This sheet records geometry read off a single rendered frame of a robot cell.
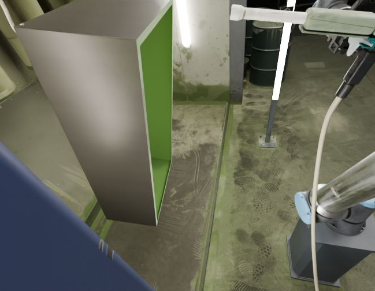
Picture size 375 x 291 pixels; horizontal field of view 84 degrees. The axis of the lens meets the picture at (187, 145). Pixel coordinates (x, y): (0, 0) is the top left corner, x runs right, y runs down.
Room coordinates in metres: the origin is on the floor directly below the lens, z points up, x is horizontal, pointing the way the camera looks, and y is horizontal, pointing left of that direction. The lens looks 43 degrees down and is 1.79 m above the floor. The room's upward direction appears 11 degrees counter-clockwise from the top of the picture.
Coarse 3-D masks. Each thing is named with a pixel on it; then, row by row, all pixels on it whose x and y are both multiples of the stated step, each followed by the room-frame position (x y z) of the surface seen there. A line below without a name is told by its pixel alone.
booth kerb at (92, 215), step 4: (96, 200) 1.22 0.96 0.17; (96, 204) 1.19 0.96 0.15; (92, 208) 1.14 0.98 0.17; (96, 208) 1.17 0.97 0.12; (100, 208) 1.19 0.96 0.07; (92, 212) 1.12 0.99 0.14; (96, 212) 1.14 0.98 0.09; (88, 216) 1.07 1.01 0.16; (92, 216) 1.09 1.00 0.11; (96, 216) 1.12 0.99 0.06; (88, 220) 1.05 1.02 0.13; (92, 220) 1.07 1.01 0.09; (88, 224) 1.02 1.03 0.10
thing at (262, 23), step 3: (255, 21) 3.33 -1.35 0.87; (258, 21) 3.33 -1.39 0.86; (261, 21) 3.31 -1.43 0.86; (264, 21) 3.28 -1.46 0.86; (267, 21) 3.25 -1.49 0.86; (270, 21) 3.22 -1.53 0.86; (255, 24) 3.20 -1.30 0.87; (258, 24) 3.20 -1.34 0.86; (261, 24) 3.17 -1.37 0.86; (264, 24) 3.14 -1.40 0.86; (267, 24) 3.12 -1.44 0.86; (270, 24) 3.09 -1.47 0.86; (273, 24) 3.06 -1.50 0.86; (276, 24) 3.04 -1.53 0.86; (279, 24) 3.02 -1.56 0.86; (282, 24) 2.99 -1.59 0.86; (267, 27) 3.00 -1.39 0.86
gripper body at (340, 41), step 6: (330, 36) 0.66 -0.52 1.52; (336, 36) 0.60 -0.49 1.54; (342, 36) 0.58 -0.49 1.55; (330, 42) 0.65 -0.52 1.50; (336, 42) 0.59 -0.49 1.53; (342, 42) 0.56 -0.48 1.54; (330, 48) 0.60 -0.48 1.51; (336, 48) 0.57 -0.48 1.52; (342, 48) 0.56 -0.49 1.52; (360, 48) 0.55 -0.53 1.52
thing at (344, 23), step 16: (240, 16) 0.55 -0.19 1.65; (256, 16) 0.54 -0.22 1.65; (272, 16) 0.53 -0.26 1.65; (288, 16) 0.52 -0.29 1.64; (304, 16) 0.52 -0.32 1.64; (320, 16) 0.49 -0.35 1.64; (336, 16) 0.49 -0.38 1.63; (352, 16) 0.48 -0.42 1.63; (368, 16) 0.47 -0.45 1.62; (304, 32) 0.51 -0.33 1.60; (320, 32) 0.49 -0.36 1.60; (336, 32) 0.49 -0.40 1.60; (352, 32) 0.48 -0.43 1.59; (368, 32) 0.47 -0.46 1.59; (368, 48) 0.47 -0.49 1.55; (352, 64) 0.50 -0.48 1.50; (368, 64) 0.47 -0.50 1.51; (352, 80) 0.47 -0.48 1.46
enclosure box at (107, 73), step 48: (96, 0) 1.06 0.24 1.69; (144, 0) 1.09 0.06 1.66; (48, 48) 0.69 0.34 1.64; (96, 48) 0.65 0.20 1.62; (144, 48) 1.25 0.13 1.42; (48, 96) 0.72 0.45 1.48; (96, 96) 0.67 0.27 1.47; (144, 96) 0.65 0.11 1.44; (96, 144) 0.70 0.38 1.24; (144, 144) 0.65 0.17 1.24; (96, 192) 0.75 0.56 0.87; (144, 192) 0.68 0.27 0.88
